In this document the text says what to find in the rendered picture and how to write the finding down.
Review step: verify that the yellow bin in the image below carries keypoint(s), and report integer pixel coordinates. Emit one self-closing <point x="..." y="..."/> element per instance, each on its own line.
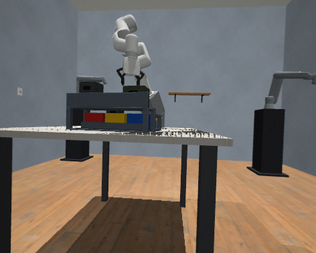
<point x="116" y="117"/>

